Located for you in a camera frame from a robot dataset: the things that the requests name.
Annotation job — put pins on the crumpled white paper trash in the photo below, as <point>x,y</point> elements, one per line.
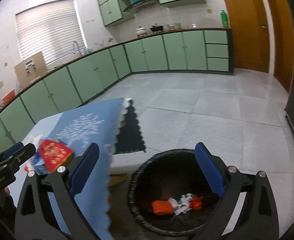
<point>183,205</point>

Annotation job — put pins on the black trash bin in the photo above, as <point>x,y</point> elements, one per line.
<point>170,174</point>

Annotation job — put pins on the red plastic bag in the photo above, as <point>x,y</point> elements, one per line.
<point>196,202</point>

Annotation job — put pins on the range hood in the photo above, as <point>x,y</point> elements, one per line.
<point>140,6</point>

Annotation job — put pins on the green bottle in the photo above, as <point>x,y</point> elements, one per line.
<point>224,18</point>

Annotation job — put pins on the brown wooden door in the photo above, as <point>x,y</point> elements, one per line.
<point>248,22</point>

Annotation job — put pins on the green lower kitchen cabinets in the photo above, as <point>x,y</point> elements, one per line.
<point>75,83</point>

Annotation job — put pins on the white cooking pot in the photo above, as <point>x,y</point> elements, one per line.
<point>141,32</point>

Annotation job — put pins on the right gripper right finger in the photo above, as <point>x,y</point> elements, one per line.
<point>258,218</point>

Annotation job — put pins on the blue patterned tablecloth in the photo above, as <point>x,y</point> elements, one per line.
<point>114,127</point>

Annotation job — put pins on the white window blind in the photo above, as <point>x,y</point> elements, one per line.
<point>50,28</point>

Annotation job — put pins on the red basin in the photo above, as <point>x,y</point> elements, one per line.
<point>8,97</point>

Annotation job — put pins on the black wok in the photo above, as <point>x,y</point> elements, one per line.
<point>157,28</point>

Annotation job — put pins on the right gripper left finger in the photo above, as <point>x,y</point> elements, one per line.
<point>35,217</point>

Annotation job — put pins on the red paper cone box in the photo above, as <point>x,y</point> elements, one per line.
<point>54,154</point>

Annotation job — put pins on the orange foam net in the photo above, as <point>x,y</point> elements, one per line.
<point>162,208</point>

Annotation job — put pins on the wooden cutting board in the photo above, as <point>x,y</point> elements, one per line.
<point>30,70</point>

